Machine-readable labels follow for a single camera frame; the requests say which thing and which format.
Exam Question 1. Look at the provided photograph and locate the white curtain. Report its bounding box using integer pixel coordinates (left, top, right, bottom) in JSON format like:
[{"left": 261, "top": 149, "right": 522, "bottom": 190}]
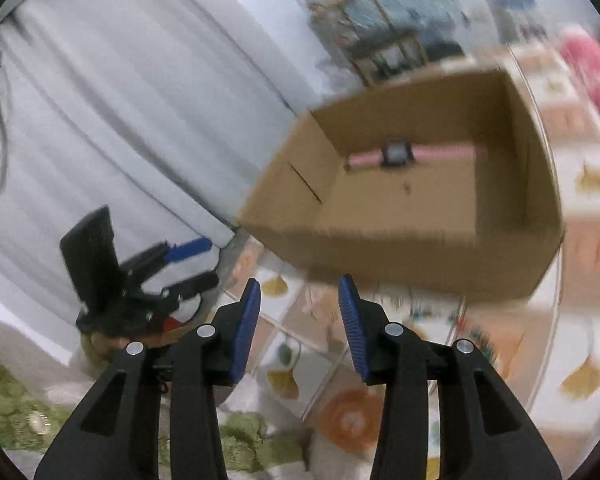
[{"left": 0, "top": 0, "right": 331, "bottom": 376}]

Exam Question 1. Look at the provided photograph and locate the red packet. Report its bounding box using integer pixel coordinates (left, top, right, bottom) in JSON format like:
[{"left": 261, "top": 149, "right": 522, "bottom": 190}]
[{"left": 161, "top": 305, "right": 201, "bottom": 333}]

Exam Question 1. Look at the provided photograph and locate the pink strap smart watch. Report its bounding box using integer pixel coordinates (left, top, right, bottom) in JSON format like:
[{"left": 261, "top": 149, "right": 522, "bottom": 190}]
[{"left": 347, "top": 141, "right": 486, "bottom": 173}]

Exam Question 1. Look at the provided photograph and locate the green white fluffy rug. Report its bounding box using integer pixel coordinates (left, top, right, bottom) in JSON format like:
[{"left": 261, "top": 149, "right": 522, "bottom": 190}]
[{"left": 0, "top": 340, "right": 311, "bottom": 480}]

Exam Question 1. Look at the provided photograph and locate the brown cardboard box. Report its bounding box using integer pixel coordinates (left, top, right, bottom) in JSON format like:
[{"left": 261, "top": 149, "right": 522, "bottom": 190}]
[{"left": 236, "top": 67, "right": 566, "bottom": 306}]

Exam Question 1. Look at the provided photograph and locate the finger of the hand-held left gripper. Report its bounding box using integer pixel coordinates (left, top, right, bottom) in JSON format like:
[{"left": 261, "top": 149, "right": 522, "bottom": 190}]
[
  {"left": 162, "top": 272, "right": 221, "bottom": 303},
  {"left": 122, "top": 237, "right": 212, "bottom": 281}
]

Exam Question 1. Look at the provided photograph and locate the colourful bead bracelet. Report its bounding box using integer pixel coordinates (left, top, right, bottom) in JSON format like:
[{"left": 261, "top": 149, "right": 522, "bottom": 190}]
[{"left": 405, "top": 305, "right": 501, "bottom": 366}]

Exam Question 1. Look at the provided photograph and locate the person's left hand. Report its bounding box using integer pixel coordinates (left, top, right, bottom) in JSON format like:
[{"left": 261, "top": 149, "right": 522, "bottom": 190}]
[{"left": 82, "top": 332, "right": 131, "bottom": 361}]

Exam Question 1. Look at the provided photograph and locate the wooden chair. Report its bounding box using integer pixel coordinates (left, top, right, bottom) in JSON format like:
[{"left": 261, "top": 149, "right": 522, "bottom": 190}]
[{"left": 307, "top": 0, "right": 431, "bottom": 88}]

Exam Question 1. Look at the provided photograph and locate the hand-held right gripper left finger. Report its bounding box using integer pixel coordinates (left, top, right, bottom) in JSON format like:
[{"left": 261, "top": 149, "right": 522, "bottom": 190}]
[{"left": 34, "top": 278, "right": 262, "bottom": 480}]

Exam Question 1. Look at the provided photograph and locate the pink floral bedsheet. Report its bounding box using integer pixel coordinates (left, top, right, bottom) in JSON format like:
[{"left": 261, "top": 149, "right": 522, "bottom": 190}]
[{"left": 557, "top": 30, "right": 600, "bottom": 151}]

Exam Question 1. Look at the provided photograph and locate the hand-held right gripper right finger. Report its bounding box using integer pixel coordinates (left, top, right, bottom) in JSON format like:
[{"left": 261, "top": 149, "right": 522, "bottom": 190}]
[{"left": 339, "top": 275, "right": 563, "bottom": 480}]

